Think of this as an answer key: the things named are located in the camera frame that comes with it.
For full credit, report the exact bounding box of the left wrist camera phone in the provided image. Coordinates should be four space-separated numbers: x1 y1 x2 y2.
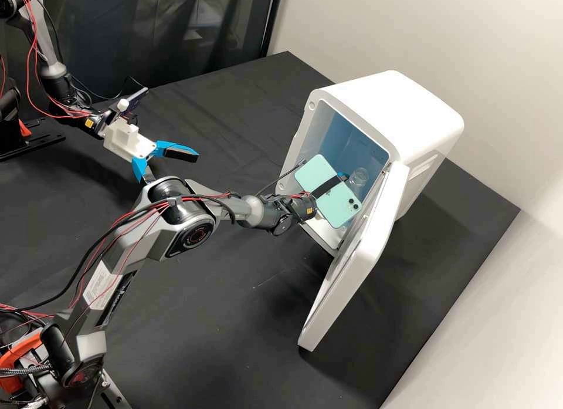
115 87 149 120

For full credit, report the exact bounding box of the white incubator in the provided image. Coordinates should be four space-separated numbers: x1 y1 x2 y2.
274 69 465 252

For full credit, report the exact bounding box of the clear flask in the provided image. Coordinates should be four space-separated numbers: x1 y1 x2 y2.
349 166 371 191

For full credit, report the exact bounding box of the incubator door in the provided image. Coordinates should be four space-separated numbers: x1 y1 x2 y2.
297 160 411 352

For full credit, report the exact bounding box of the wrist camera phone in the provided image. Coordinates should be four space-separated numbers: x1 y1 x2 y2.
293 154 364 230
115 87 149 120

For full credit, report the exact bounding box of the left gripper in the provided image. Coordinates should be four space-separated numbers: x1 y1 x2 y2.
103 120 199 184

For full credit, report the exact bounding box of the right wrist camera phone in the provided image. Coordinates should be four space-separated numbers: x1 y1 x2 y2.
293 154 364 230

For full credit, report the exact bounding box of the black cable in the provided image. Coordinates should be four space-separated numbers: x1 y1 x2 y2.
70 76 138 103
256 161 307 197

